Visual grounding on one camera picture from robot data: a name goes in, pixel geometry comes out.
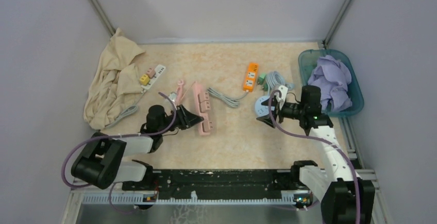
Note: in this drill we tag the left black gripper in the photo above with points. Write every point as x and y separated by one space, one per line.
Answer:
187 119

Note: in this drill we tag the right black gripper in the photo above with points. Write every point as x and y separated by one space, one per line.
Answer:
267 119

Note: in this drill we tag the pink power strip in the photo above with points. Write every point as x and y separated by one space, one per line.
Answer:
197 88

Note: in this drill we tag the orange power strip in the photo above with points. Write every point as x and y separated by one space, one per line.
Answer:
250 78

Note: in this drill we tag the round light blue power socket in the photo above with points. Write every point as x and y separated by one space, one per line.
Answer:
260 109

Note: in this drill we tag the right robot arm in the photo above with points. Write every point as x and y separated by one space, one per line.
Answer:
344 196

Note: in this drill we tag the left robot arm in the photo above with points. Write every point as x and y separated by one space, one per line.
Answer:
100 161

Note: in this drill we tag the yellow USB charger plug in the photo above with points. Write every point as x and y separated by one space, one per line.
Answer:
144 80

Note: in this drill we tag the white power strip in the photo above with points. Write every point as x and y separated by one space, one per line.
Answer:
159 71

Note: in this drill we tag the pink charger on white strip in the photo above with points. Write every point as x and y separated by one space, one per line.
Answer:
151 73

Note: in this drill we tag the teal plastic basket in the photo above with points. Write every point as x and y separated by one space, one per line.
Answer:
307 61

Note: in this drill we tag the lavender cloth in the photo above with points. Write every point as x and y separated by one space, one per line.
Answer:
332 77

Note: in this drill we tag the beige cloth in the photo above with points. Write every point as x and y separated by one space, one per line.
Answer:
115 90

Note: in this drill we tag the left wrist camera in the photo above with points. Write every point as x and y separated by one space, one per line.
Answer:
175 98

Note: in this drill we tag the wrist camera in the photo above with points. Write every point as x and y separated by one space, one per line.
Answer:
175 98
281 93

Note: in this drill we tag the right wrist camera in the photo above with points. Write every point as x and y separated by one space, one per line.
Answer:
281 93

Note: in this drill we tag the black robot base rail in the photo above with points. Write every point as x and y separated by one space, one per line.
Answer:
248 185

